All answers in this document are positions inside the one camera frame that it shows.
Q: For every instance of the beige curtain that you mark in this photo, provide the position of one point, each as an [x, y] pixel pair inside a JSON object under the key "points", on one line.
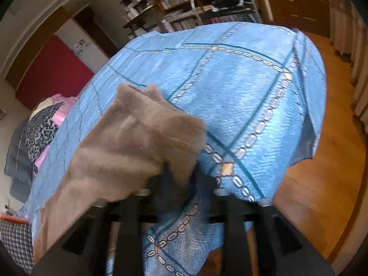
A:
{"points": [[353, 57]]}

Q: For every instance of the pink blanket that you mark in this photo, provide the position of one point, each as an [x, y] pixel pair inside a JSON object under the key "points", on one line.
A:
{"points": [[64, 106]]}

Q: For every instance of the brown fuzzy towel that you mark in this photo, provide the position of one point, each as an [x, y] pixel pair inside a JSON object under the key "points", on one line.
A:
{"points": [[129, 149]]}

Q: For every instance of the red panel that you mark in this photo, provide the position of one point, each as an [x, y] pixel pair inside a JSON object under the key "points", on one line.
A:
{"points": [[51, 74]]}

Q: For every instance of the wooden door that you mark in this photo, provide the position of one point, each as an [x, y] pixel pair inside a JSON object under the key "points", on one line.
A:
{"points": [[299, 3]]}

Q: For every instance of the leopard print pillow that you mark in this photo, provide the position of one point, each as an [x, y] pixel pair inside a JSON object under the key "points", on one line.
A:
{"points": [[43, 132]]}

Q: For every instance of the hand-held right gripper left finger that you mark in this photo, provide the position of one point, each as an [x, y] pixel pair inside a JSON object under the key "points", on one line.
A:
{"points": [[130, 224]]}

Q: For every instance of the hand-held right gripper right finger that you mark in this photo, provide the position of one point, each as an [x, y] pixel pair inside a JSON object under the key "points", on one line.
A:
{"points": [[235, 230]]}

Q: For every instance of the grey folded cloth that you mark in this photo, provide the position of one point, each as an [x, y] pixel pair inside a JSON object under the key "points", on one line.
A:
{"points": [[18, 155]]}

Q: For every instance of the checkered cloth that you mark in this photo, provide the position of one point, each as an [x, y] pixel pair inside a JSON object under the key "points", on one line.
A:
{"points": [[14, 244]]}

